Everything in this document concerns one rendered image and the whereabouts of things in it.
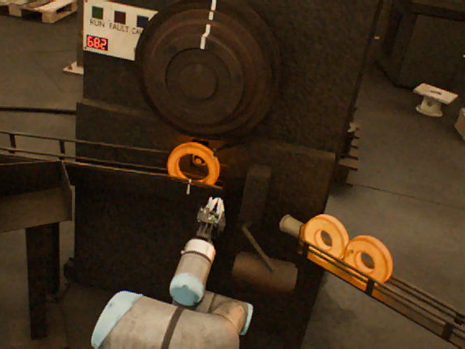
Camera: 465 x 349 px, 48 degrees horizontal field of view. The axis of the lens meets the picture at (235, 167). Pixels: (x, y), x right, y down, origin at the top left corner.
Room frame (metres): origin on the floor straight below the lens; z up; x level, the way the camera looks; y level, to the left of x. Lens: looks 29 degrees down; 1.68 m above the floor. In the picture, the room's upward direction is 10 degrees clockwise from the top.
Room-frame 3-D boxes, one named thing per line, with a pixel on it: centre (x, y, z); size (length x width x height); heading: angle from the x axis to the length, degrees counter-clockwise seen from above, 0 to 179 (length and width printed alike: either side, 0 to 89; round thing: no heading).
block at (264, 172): (1.62, -0.09, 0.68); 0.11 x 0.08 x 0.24; 174
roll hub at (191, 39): (1.54, 0.16, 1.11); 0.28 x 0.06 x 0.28; 84
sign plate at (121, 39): (1.78, 0.48, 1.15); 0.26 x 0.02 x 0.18; 84
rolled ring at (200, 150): (1.63, 0.15, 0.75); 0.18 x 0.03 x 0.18; 83
